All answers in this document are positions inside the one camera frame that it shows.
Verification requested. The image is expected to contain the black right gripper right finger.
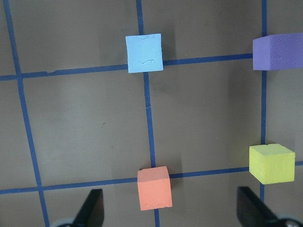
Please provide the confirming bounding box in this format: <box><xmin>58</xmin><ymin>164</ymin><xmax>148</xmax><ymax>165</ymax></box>
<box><xmin>237</xmin><ymin>186</ymin><xmax>277</xmax><ymax>227</ymax></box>

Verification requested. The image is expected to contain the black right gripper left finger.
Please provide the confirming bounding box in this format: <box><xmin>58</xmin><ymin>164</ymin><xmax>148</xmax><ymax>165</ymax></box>
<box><xmin>74</xmin><ymin>189</ymin><xmax>105</xmax><ymax>227</ymax></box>

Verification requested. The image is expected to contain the light blue foam block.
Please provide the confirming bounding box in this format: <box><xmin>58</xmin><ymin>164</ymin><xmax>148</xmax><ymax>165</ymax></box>
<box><xmin>125</xmin><ymin>34</ymin><xmax>163</xmax><ymax>73</ymax></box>

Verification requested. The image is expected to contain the yellow foam block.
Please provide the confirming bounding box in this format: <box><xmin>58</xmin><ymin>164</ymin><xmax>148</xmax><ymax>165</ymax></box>
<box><xmin>249</xmin><ymin>144</ymin><xmax>295</xmax><ymax>184</ymax></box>

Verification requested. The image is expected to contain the orange foam block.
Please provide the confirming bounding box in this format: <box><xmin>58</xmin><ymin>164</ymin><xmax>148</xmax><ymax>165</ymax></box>
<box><xmin>137</xmin><ymin>166</ymin><xmax>173</xmax><ymax>211</ymax></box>

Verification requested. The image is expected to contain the purple foam block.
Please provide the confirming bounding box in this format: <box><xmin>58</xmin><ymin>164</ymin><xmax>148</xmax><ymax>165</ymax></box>
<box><xmin>253</xmin><ymin>33</ymin><xmax>303</xmax><ymax>71</ymax></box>

